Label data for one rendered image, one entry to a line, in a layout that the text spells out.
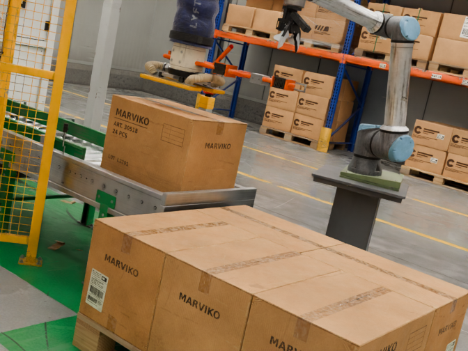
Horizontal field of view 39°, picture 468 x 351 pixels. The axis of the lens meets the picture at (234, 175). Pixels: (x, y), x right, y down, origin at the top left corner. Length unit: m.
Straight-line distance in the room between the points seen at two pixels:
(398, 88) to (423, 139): 6.87
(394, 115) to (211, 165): 0.99
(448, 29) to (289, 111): 2.93
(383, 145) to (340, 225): 0.50
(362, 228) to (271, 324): 1.62
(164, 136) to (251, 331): 1.31
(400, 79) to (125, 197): 1.50
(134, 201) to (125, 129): 0.44
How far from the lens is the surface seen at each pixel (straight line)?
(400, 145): 3.53
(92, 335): 2.77
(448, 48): 10.34
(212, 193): 3.26
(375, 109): 12.04
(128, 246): 2.55
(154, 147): 3.27
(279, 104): 11.51
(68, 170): 3.53
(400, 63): 3.51
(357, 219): 3.69
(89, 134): 4.27
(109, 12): 6.31
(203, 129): 3.15
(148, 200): 3.10
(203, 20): 3.36
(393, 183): 3.63
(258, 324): 2.20
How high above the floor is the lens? 1.29
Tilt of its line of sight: 10 degrees down
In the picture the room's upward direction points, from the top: 12 degrees clockwise
